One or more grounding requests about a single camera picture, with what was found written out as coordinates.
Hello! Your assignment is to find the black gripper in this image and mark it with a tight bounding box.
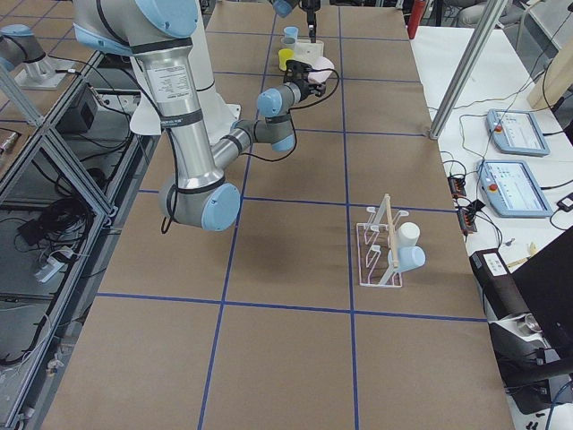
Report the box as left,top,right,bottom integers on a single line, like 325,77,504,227
296,79,325,100
299,0,321,42

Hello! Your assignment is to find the light blue plastic cup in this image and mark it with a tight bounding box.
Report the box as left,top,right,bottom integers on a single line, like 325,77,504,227
283,26,299,39

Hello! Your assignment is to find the pink plastic cup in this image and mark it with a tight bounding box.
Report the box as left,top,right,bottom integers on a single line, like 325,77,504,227
308,56,334,83

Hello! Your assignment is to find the white ikea cup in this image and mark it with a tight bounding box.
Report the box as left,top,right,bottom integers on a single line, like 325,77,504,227
397,221,421,248

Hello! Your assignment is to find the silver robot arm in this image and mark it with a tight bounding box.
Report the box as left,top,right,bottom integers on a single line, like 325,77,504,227
270,0,321,43
73,1,332,231

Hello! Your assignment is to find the grey plastic cup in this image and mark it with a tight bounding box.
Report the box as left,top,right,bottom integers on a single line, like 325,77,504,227
281,37,296,50

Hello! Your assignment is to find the yellow plastic cup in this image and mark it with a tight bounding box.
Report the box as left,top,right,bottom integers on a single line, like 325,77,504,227
278,48,295,72

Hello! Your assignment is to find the cream rabbit tray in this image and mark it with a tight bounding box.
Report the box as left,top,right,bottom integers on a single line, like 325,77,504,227
294,39,324,65

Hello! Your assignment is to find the red cylinder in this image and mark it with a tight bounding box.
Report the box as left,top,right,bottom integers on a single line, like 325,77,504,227
406,0,426,40

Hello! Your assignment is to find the far teach pendant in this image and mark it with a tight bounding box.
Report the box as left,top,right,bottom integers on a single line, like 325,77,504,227
486,109,551,157

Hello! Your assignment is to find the teach pendant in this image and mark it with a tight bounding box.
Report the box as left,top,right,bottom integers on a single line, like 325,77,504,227
486,109,551,157
476,159,552,219

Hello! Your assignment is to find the near teach pendant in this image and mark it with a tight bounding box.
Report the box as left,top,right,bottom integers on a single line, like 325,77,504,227
476,159,552,219

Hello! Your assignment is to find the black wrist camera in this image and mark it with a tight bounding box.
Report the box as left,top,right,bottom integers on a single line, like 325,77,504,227
283,59,312,83

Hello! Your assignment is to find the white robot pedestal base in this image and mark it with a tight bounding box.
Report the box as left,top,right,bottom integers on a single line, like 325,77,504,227
189,1,241,145

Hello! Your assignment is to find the white wire cup rack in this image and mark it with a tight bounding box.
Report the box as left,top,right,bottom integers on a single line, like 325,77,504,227
355,193,409,288

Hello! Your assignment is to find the aluminium frame post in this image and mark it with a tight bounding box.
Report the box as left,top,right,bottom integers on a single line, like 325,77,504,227
429,0,507,140

